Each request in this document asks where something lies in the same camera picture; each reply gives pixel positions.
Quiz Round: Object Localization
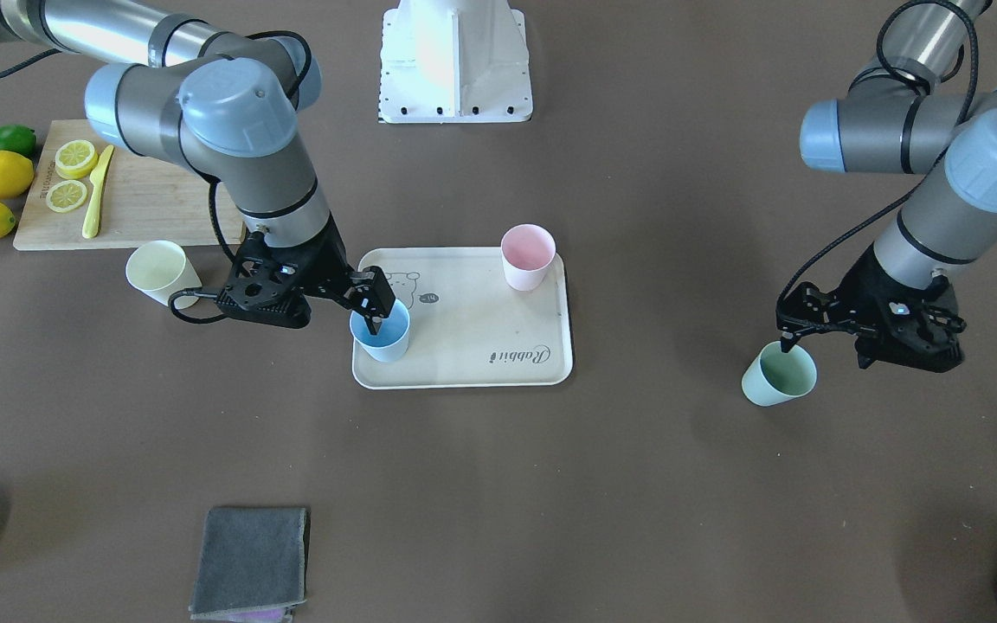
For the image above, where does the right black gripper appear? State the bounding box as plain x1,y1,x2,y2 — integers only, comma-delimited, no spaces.
216,218,396,336

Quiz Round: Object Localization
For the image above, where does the cream rabbit tray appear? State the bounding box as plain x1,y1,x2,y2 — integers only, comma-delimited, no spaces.
352,246,574,390

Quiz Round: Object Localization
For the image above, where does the green lime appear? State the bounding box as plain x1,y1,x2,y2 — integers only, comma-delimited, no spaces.
0,124,38,157

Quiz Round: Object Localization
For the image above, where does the grey folded cloth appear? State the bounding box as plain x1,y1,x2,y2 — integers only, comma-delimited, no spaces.
189,506,308,622

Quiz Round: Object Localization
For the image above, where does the wooden cutting board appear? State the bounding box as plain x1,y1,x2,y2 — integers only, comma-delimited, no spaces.
13,119,216,251

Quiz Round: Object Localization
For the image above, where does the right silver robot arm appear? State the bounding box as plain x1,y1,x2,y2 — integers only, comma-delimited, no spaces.
0,1,396,335

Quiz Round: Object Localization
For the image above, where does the lemon slice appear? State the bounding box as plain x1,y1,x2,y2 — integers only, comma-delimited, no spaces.
53,139,100,180
44,180,88,214

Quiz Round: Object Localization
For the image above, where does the green plastic cup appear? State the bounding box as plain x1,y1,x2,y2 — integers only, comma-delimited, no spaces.
741,342,818,407

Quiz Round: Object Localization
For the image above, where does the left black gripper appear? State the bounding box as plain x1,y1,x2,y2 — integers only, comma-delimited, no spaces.
776,248,967,372

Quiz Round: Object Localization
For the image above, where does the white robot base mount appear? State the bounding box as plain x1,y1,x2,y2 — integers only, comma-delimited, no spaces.
377,1,534,124

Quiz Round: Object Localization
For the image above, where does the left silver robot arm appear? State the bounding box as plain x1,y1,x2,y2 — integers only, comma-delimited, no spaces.
775,1,997,372

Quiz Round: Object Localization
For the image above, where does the pale yellow plastic cup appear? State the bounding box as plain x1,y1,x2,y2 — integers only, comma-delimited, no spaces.
124,240,202,306

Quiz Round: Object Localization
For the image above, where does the pink plastic cup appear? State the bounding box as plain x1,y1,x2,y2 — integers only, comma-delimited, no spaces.
501,223,556,292

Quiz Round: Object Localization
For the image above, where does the yellow plastic knife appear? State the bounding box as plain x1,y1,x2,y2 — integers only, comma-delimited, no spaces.
80,145,116,240

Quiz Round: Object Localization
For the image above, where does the blue plastic cup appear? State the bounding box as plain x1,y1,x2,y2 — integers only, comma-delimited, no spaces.
349,299,411,363

